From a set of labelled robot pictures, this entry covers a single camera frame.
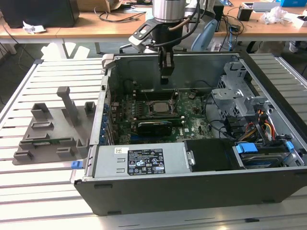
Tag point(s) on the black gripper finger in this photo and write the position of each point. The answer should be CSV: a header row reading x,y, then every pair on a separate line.
x,y
168,64

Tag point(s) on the silver CPU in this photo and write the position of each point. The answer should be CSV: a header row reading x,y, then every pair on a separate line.
x,y
160,107

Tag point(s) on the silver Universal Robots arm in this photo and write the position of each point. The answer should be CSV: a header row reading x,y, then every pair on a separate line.
x,y
168,10

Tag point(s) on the RAM slot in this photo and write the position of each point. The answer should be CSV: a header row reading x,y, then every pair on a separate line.
x,y
156,97
156,93

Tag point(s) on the coin cell battery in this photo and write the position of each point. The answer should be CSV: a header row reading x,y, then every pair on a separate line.
x,y
191,96

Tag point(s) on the RAM stick with white label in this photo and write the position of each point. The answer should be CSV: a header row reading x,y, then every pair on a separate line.
x,y
158,118

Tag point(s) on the green motherboard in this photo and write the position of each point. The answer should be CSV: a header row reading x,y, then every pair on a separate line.
x,y
192,115

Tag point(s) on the black graphics card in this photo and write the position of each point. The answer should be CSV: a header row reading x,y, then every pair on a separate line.
x,y
153,129

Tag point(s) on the silver metal drive cage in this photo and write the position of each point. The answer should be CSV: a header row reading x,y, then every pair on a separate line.
x,y
230,95

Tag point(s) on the small black box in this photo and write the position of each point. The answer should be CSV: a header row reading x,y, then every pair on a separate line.
x,y
244,13

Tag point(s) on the grey tray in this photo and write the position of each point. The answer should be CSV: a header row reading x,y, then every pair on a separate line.
x,y
266,6

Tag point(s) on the clear plastic bag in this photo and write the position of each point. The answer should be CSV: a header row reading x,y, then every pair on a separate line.
x,y
273,15

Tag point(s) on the wooden desk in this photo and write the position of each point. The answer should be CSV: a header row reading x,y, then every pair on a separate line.
x,y
60,32

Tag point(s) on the silver power supply unit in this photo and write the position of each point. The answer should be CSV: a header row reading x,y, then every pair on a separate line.
x,y
108,158

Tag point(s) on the hard disk in blue carrier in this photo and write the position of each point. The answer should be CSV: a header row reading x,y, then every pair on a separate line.
x,y
247,148

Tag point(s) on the large black computer box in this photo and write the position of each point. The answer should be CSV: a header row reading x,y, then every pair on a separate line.
x,y
43,12

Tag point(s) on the blue box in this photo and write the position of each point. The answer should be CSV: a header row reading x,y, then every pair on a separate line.
x,y
292,3

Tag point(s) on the white box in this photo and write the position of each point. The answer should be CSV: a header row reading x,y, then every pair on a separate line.
x,y
297,20

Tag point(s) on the grey parts rack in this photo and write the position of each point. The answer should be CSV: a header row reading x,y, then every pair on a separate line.
x,y
57,134

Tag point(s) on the open black PC case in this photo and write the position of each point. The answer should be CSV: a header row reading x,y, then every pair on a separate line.
x,y
192,194

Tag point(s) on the crumpled white paper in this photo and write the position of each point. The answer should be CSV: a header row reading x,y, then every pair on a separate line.
x,y
33,28

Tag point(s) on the blue plastic clip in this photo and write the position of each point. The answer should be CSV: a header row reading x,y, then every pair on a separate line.
x,y
76,165

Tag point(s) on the green RAM stick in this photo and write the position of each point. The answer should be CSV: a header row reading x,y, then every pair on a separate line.
x,y
45,142

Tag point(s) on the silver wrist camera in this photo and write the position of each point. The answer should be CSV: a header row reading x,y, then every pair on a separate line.
x,y
136,42

